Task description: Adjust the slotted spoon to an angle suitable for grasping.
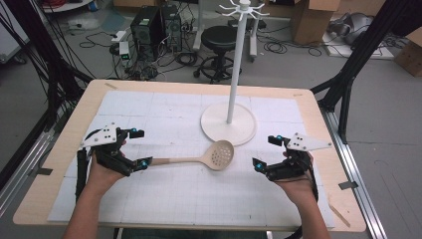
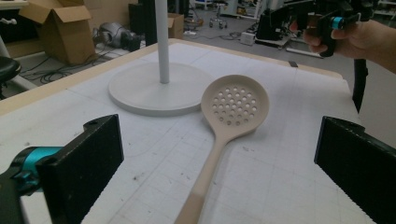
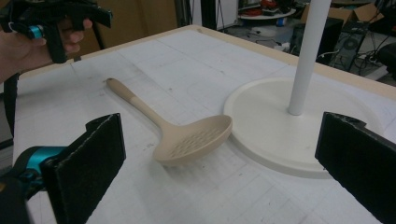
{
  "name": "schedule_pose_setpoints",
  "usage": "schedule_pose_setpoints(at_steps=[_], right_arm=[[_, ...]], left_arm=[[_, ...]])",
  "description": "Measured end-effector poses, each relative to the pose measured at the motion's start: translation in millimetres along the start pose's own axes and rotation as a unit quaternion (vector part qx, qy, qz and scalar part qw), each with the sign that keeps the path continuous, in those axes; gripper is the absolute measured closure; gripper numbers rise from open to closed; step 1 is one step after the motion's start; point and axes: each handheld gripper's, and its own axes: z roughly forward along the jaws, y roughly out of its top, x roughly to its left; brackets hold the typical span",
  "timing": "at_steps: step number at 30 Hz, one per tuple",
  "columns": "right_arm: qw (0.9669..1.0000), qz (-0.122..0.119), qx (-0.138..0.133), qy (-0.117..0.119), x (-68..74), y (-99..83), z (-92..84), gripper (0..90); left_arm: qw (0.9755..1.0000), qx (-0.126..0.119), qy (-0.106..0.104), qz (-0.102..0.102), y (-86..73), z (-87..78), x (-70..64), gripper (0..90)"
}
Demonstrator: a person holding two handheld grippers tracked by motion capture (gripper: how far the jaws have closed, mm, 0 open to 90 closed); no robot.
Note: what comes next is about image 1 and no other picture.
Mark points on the person's dark pants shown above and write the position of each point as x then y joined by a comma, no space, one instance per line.
192,234

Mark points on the aluminium rail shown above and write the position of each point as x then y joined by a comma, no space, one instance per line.
20,179
358,172

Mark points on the dark tape strip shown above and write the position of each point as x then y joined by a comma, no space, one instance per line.
348,185
44,171

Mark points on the white grid mat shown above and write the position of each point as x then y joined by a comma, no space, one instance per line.
185,199

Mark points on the white utensil rack stand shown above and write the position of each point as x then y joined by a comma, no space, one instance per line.
236,66

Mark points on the beige slotted spoon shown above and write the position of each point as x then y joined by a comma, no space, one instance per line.
212,157

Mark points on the tall cardboard box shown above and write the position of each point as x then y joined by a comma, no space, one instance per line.
312,23

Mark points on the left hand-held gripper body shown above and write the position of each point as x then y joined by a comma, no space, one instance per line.
106,151

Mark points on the slim black computer tower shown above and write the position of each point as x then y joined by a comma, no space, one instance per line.
172,28

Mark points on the white power box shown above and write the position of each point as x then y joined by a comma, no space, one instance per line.
124,53

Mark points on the white power strip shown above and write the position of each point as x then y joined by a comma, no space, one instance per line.
118,36

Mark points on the grey bundled equipment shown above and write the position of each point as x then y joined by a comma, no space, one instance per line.
351,28

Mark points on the black round stool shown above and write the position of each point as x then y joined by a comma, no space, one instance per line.
219,40

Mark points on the person's left hand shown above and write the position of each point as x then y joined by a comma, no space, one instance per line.
101,177

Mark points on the person's right hand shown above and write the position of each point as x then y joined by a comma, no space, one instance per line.
298,189

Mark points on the thin wooden stick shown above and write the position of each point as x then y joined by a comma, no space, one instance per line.
339,215

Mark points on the large black computer tower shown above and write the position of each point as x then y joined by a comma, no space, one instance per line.
146,30

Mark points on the black metal frame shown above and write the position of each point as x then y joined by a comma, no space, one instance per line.
49,66
351,66

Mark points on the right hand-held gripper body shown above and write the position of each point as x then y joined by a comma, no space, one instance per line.
292,162

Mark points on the small cardboard box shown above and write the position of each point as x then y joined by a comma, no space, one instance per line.
409,54

